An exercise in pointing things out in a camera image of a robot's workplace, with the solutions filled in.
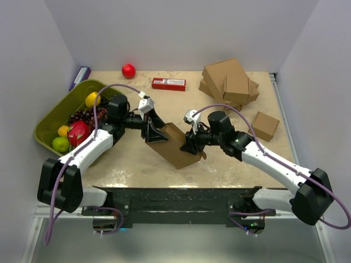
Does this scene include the green lime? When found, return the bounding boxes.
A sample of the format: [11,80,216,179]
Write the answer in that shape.
[52,136,70,153]

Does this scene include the olive green plastic bin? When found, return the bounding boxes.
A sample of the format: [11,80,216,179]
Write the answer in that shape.
[33,79,128,167]

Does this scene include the red dragon fruit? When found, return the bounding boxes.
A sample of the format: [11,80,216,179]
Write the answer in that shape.
[67,121,90,147]

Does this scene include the top small cardboard box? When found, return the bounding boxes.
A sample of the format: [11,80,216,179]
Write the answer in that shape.
[223,76,259,105]

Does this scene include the large stacked cardboard box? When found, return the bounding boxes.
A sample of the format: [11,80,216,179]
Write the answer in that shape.
[202,58,247,100]

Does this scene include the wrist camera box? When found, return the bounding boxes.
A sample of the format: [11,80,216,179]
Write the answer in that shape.
[183,110,201,134]
[138,98,154,119]

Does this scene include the red rectangular carton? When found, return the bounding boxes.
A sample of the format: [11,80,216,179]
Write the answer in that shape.
[151,78,186,92]

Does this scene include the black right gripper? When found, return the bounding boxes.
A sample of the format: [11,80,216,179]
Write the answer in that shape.
[181,122,224,155]

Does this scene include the dark purple grape bunch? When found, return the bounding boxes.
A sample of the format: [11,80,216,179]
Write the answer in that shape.
[68,98,109,129]

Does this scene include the red apple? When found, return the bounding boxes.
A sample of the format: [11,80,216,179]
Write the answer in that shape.
[121,64,136,79]

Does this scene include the purple flat box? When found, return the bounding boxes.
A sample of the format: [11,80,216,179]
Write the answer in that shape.
[69,66,91,92]

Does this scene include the lone small cardboard box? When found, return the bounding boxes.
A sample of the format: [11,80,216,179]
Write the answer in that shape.
[251,111,280,142]

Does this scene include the small orange fruit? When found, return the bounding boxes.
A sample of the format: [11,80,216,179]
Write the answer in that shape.
[58,125,69,138]

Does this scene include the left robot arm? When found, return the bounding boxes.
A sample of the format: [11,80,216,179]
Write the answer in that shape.
[37,95,168,215]

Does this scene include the yellow lemon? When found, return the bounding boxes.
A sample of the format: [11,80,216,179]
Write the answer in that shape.
[84,92,101,108]

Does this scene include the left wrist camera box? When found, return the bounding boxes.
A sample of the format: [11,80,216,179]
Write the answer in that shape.
[138,98,154,119]

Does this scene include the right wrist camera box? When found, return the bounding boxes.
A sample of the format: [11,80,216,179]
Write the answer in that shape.
[183,110,201,134]

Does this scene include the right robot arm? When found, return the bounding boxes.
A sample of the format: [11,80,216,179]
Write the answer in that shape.
[180,110,333,225]

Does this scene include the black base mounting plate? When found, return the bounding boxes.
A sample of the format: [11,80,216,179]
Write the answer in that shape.
[82,187,264,230]

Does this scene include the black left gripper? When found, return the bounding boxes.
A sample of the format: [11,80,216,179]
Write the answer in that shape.
[121,108,168,143]

